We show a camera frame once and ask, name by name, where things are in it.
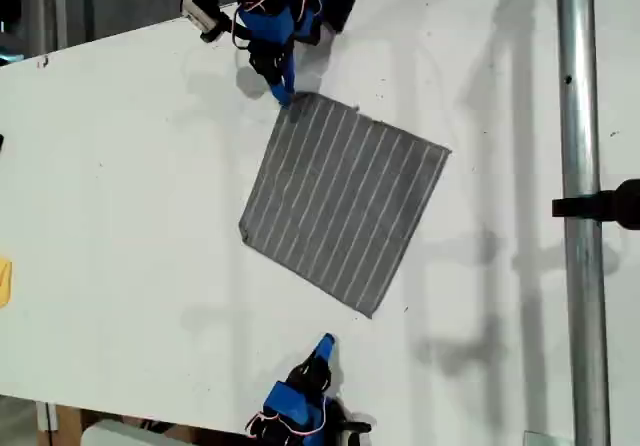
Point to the yellow object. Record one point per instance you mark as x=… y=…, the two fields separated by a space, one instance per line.
x=4 y=283

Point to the grey vertical bar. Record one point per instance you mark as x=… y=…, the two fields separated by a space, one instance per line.
x=60 y=6

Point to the grey striped towel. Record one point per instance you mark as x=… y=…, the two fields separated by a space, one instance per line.
x=345 y=206

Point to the silver black wrist camera box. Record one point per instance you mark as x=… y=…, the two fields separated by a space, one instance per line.
x=200 y=13

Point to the black post clamp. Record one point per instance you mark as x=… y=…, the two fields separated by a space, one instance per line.
x=600 y=206

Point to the wooden table leg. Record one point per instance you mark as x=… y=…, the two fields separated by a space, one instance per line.
x=62 y=418

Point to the white plastic box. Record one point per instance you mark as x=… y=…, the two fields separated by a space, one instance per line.
x=130 y=435

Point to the black camera stalk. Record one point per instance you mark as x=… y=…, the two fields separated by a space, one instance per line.
x=227 y=22

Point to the steel post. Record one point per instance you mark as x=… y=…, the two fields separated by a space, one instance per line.
x=582 y=116

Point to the small dark edge clip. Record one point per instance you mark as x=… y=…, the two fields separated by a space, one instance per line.
x=43 y=62

